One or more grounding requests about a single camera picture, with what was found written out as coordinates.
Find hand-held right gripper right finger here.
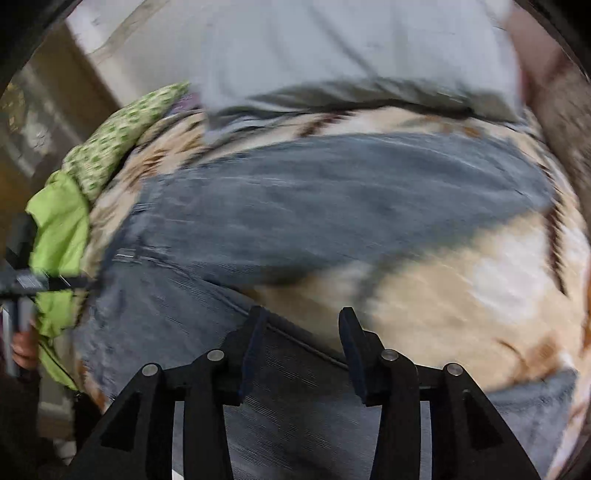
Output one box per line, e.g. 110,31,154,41
338,307,541,480

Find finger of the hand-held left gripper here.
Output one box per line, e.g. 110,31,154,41
46,273,100,292

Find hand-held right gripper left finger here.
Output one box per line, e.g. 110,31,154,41
60,305,269,480

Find blue denim pants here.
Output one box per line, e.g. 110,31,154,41
71,131,578,480

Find person's left hand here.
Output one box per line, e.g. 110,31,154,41
11,320,41,371

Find lime green cloth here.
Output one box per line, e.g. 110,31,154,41
25,171,93,393

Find leaf print beige blanket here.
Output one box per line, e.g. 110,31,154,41
74,104,591,480

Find green patterned pillow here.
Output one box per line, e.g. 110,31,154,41
62,80,192,204

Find purple cloth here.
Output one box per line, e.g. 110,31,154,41
172,93,205,115

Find grey pillow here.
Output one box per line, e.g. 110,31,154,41
189,0,527,139

